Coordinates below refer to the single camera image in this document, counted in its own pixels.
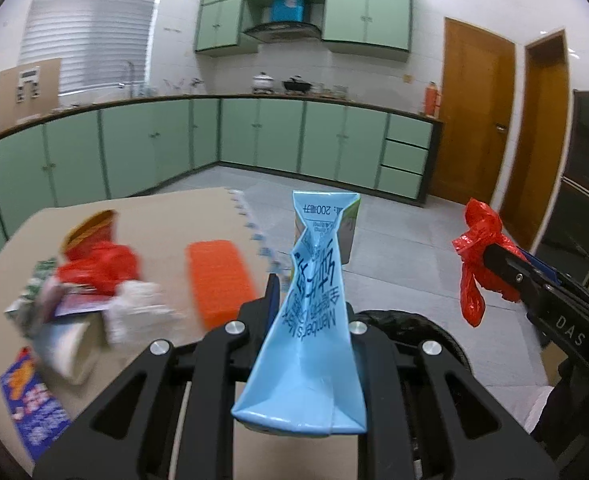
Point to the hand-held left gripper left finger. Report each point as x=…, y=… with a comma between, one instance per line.
x=273, y=294

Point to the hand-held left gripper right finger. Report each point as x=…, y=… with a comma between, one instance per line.
x=370, y=346

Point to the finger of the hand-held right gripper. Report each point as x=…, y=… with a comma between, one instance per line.
x=511, y=272
x=549, y=274

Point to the red plastic bag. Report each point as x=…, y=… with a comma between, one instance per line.
x=99, y=267
x=474, y=260

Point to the black trash bin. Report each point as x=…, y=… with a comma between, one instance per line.
x=409, y=325

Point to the blue milk carton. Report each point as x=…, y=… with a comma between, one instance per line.
x=309, y=360

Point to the red gold paper cup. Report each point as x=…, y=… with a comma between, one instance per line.
x=94, y=232

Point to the silver foil snack packet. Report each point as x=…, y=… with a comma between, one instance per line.
x=82, y=306

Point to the orange sponge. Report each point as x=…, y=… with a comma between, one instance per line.
x=219, y=285

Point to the wooden door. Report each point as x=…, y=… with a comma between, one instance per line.
x=474, y=110
x=544, y=160

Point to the white crumpled tissue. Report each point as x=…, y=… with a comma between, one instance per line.
x=139, y=310

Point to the green base cabinets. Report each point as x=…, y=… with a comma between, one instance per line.
x=274, y=130

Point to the black wok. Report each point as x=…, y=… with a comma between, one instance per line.
x=297, y=85

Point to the white paper cup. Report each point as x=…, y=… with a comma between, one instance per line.
x=69, y=350

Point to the white cooking pot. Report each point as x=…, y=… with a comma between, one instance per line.
x=263, y=82

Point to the green white packet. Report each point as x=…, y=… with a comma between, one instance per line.
x=32, y=295

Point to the range hood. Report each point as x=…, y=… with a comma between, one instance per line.
x=279, y=31

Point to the metal faucet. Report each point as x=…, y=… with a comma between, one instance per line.
x=130, y=67

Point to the blue snack packet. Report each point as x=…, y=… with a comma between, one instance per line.
x=29, y=405

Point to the blue box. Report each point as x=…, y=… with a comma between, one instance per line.
x=289, y=9

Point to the cardboard sheet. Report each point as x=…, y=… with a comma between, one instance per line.
x=49, y=85

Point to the white window blind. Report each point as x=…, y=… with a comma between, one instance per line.
x=89, y=30

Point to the green wall cabinets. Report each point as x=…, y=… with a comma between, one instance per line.
x=364, y=10

